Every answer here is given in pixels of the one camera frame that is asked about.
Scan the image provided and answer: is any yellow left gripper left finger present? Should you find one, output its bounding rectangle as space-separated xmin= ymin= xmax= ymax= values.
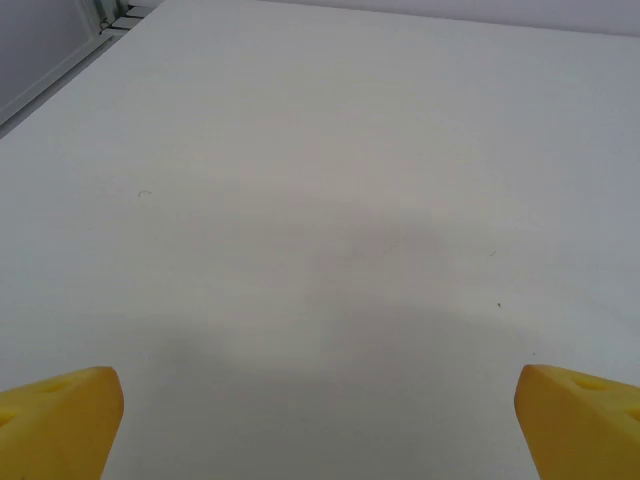
xmin=0 ymin=366 xmax=125 ymax=480

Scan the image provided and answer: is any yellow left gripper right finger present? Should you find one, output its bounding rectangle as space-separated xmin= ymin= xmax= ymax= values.
xmin=513 ymin=363 xmax=640 ymax=480

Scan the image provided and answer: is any aluminium table side rail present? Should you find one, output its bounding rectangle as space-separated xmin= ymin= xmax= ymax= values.
xmin=0 ymin=9 xmax=146 ymax=141

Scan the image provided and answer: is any aluminium frame post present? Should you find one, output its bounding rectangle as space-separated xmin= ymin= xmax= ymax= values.
xmin=94 ymin=0 xmax=151 ymax=36

